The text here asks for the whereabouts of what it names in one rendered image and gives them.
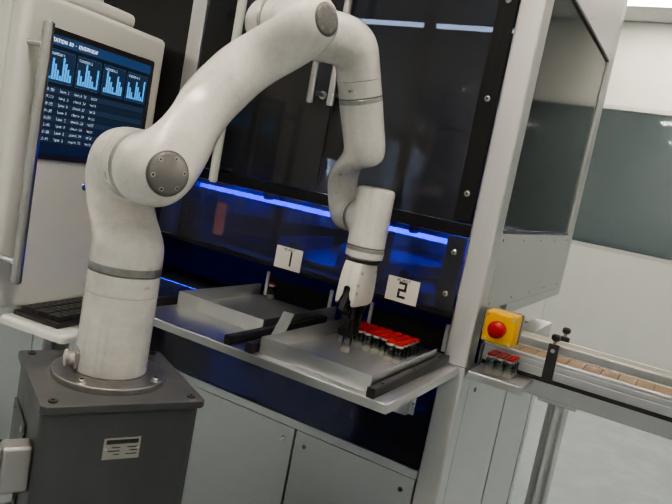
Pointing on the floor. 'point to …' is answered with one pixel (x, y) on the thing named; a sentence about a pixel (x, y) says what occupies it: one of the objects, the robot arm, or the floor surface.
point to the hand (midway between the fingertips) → (349, 326)
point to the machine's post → (484, 245)
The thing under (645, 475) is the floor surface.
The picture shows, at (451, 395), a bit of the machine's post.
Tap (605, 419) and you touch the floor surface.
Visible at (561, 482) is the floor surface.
